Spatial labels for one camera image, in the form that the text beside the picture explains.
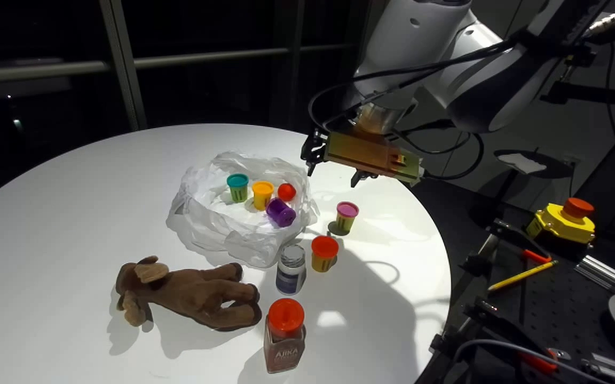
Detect yellow pencil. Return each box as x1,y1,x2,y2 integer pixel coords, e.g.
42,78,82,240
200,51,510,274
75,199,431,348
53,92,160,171
485,258,557,294

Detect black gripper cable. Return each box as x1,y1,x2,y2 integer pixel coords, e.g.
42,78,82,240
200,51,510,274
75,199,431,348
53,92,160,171
306,38,516,182

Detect dough tub with yellow lid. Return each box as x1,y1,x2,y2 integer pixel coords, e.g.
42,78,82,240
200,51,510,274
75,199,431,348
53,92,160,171
250,179,277,212

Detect glossy wrist camera box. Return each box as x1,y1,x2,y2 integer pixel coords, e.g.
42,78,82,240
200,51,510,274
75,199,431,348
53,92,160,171
323,128,428,187

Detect small red capped container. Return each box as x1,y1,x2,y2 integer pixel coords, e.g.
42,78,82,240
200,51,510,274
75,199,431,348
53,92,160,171
275,182,300,206

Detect light grey window post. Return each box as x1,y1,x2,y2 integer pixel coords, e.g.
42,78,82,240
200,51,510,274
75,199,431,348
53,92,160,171
98,0,148,133

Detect cable with metal connector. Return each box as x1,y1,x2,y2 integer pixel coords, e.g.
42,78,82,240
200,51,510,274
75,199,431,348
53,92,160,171
584,2,615,38

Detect purple dough tub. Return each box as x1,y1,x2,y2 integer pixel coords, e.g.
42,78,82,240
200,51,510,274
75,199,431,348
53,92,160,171
264,196,300,231

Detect grey cable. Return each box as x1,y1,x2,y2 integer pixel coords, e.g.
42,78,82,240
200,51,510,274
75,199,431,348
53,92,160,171
448,336,615,384

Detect small bottle with white cap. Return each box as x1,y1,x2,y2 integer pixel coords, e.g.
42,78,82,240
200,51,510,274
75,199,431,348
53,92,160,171
274,244,307,297

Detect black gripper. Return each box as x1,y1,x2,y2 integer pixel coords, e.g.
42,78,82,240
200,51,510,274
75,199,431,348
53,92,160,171
300,102,399,192

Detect red handled tool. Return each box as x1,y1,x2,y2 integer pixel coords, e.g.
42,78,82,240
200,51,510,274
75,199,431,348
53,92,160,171
518,245,555,267

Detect aluminium profile rail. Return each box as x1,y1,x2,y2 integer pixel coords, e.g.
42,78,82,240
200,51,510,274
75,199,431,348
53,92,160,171
575,252,615,292

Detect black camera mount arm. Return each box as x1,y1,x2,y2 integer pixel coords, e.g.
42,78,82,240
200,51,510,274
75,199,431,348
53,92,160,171
538,40,615,112

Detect dough tub with pink lid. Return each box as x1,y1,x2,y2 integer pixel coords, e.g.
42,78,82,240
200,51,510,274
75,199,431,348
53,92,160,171
332,199,360,238

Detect spice jar with red lid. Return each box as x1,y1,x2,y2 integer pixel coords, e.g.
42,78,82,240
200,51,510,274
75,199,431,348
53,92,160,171
263,297,307,375

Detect translucent white plastic bag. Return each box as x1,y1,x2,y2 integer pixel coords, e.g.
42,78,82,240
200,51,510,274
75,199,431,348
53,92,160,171
164,150,323,272

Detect brown plush moose toy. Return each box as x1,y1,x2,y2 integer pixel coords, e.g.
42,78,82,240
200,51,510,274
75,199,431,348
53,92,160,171
114,254,264,336

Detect dough tub with teal lid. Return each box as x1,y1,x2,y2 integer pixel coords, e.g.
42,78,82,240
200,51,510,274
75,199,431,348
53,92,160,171
224,174,253,206

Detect grey horizontal window railing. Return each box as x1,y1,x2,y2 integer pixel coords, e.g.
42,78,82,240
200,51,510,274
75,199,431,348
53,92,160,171
0,42,357,87

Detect yellow emergency stop button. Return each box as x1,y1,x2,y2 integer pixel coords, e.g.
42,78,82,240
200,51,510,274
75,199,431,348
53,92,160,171
526,196,599,248

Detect black perforated breadboard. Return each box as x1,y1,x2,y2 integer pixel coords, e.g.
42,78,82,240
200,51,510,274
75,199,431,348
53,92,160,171
448,212,615,384

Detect dough tub with orange lid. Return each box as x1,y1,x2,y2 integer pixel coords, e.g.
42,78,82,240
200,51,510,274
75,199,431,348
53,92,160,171
310,235,342,276

